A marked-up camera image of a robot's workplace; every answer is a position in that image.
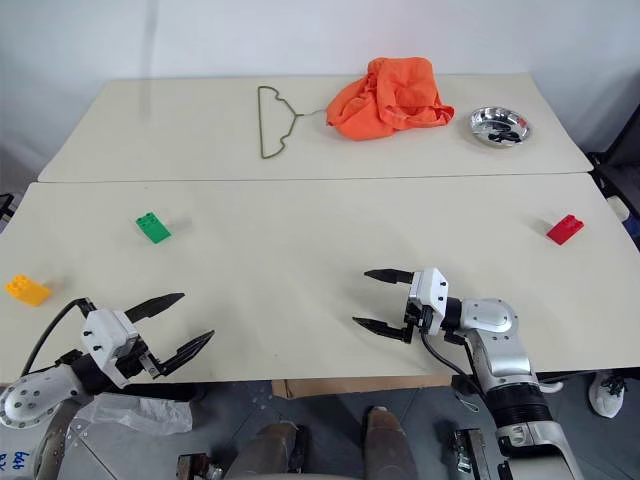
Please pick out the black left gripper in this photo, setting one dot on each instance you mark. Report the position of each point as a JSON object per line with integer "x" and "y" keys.
{"x": 134, "y": 361}

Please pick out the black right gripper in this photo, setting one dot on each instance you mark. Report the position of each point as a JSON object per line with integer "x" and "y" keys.
{"x": 419, "y": 320}

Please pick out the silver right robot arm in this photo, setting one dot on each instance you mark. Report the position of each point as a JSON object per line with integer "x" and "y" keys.
{"x": 505, "y": 360}

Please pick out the clear plastic bag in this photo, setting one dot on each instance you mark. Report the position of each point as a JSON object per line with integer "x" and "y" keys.
{"x": 145, "y": 412}

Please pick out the brown cardboard sheet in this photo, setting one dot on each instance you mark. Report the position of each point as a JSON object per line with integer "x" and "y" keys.
{"x": 350, "y": 386}

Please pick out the green toy brick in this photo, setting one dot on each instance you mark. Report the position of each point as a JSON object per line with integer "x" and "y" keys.
{"x": 154, "y": 229}

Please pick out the dark rounded shape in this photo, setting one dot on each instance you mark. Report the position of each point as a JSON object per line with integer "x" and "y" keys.
{"x": 387, "y": 445}
{"x": 270, "y": 450}

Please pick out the yellow toy brick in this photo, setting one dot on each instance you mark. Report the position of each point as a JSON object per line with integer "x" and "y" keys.
{"x": 27, "y": 291}

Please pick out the red toy brick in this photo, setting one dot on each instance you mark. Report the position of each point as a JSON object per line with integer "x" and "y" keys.
{"x": 565, "y": 231}

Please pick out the orange crumpled garment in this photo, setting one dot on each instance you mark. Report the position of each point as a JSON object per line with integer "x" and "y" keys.
{"x": 380, "y": 105}

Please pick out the round metal bowl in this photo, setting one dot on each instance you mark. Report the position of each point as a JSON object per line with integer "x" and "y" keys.
{"x": 487, "y": 120}

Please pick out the white sneaker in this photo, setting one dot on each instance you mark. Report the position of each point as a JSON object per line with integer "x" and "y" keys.
{"x": 605, "y": 400}

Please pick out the black chair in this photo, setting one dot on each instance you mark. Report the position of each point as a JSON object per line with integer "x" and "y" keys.
{"x": 620, "y": 165}

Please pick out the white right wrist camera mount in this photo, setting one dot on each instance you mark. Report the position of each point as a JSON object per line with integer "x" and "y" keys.
{"x": 429, "y": 292}

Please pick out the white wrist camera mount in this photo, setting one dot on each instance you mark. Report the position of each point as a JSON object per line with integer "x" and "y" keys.
{"x": 102, "y": 330}
{"x": 429, "y": 292}

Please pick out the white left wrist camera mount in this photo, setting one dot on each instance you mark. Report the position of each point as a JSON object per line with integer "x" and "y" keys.
{"x": 102, "y": 330}

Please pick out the metal bracket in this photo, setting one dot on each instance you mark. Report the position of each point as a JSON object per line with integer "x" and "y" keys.
{"x": 465, "y": 450}

